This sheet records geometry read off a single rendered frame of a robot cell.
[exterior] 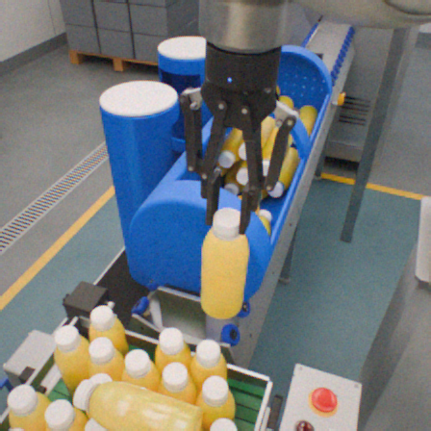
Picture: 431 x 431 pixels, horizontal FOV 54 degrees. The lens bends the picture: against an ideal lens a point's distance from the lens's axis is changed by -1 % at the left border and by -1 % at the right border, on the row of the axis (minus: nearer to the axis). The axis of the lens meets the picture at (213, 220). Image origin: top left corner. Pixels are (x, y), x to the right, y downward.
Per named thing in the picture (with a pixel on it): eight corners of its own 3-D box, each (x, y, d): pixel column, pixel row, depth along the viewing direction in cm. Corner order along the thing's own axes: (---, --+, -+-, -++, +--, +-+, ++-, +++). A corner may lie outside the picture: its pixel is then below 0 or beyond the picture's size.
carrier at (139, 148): (152, 298, 197) (199, 266, 211) (128, 126, 140) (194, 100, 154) (117, 265, 213) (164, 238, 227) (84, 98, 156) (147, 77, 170)
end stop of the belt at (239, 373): (267, 385, 80) (269, 377, 78) (266, 389, 79) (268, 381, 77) (84, 322, 90) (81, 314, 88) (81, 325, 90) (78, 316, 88)
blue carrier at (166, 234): (322, 132, 153) (341, 52, 134) (254, 324, 91) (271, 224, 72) (246, 115, 160) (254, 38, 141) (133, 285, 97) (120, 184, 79)
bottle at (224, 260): (228, 328, 64) (237, 250, 54) (191, 308, 67) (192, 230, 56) (249, 298, 69) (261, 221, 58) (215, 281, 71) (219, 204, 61)
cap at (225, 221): (232, 240, 55) (234, 230, 54) (207, 229, 57) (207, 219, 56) (247, 224, 58) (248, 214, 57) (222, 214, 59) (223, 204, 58)
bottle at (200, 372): (189, 388, 85) (186, 341, 74) (222, 382, 85) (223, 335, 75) (194, 420, 80) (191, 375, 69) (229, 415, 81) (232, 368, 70)
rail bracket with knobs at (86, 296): (123, 319, 97) (116, 290, 90) (107, 345, 92) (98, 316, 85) (86, 307, 100) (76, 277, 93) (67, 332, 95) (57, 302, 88)
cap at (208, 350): (194, 346, 73) (194, 341, 72) (217, 343, 74) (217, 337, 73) (198, 367, 70) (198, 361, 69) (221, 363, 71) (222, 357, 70)
